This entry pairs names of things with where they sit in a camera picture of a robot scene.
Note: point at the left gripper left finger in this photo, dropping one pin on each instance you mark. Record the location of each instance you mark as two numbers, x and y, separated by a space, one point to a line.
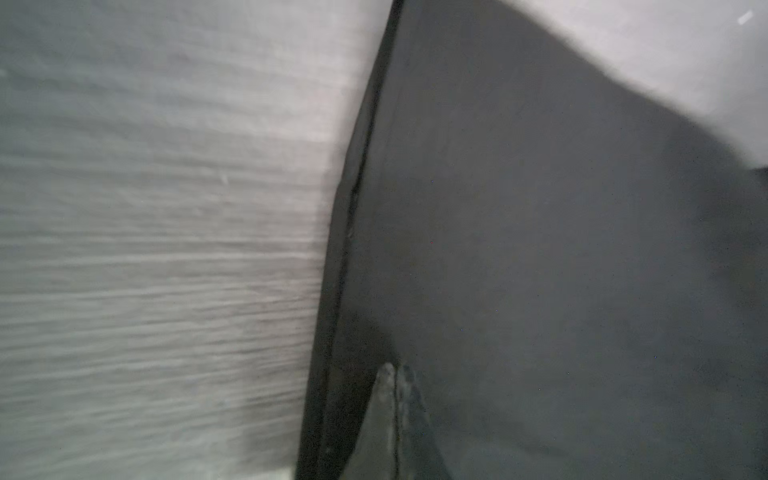
375 452

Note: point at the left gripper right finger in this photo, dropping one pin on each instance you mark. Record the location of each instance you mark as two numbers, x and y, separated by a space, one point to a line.
417 453

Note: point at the black skirt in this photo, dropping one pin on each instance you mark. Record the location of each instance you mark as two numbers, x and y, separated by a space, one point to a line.
576 275

